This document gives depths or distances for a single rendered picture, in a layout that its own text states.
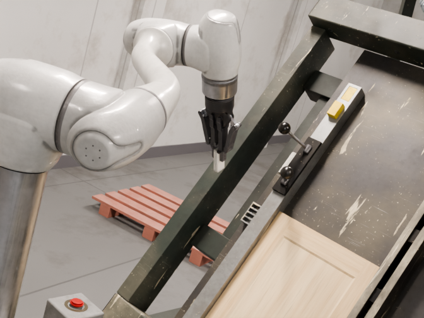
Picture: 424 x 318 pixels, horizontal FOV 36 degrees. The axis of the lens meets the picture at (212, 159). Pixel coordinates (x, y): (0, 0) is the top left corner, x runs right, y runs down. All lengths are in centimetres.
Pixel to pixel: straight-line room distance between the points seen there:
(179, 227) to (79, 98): 107
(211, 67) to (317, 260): 65
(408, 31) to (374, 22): 12
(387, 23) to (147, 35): 87
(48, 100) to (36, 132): 6
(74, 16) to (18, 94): 438
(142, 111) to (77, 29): 446
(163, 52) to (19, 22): 361
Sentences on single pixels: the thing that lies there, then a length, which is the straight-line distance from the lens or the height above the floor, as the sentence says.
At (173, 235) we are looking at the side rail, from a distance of 207.
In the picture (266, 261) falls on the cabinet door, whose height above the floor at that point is 118.
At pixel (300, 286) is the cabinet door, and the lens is 187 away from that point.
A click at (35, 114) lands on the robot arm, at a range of 109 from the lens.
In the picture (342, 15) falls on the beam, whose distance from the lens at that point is 222.
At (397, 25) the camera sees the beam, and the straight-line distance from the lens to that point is 213.
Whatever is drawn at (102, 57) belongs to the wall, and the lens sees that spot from 583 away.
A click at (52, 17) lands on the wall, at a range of 531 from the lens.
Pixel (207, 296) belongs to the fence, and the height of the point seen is 103.
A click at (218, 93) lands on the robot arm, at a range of 160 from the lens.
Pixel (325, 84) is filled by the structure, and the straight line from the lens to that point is 224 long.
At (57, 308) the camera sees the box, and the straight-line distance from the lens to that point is 191.
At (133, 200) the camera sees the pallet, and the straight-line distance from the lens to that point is 529.
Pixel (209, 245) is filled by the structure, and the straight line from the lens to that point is 210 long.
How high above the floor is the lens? 189
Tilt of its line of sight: 15 degrees down
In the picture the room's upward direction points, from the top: 17 degrees clockwise
